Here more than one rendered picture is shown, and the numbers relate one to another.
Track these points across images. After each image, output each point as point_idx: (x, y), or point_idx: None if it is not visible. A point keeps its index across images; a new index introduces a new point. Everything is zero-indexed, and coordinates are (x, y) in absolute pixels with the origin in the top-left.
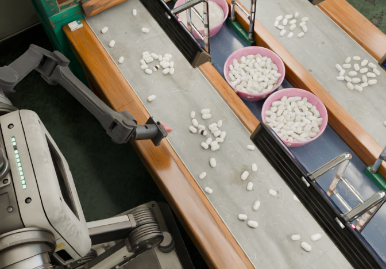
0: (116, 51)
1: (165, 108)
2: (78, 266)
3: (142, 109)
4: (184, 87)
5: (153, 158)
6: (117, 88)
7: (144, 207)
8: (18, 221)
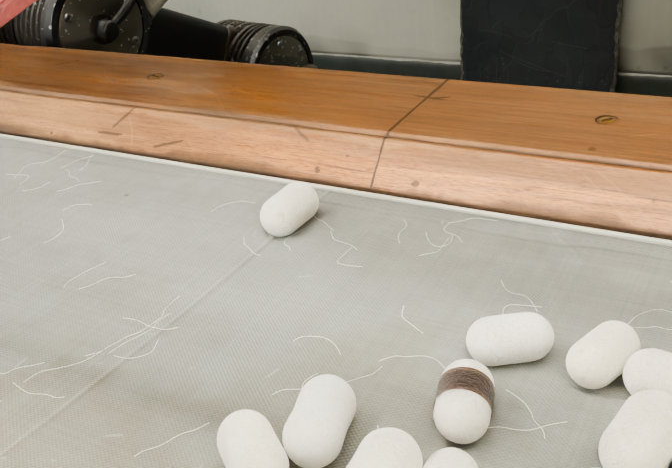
0: None
1: (149, 229)
2: (246, 25)
3: (294, 141)
4: (42, 401)
5: (95, 59)
6: (583, 128)
7: None
8: None
